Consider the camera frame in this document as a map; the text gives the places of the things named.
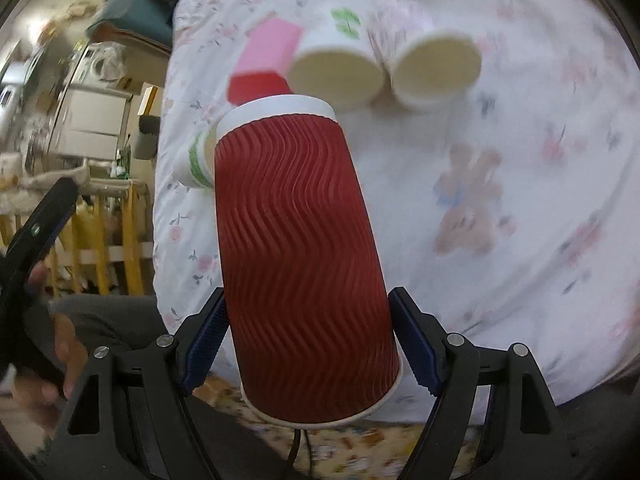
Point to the white cup green band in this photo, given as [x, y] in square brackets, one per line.
[194, 166]

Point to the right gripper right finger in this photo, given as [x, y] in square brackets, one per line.
[522, 436]

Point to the teal upholstered chair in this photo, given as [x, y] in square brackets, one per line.
[143, 22]

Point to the pink floral paper cup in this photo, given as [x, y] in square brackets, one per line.
[428, 64]

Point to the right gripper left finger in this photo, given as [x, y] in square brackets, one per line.
[128, 417]

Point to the pink faceted cup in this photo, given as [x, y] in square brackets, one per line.
[264, 62]

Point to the white kitchen cabinet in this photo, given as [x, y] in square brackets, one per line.
[93, 106]

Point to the red corrugated paper cup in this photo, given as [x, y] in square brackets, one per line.
[304, 287]

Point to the white cup green logo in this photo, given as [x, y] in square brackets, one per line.
[334, 59]

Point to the person's left hand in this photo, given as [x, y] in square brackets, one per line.
[31, 390]

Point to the yellow wooden chair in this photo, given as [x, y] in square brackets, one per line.
[106, 245]

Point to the floral white bed sheet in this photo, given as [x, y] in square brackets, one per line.
[515, 217]

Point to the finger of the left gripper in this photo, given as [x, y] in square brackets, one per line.
[32, 242]

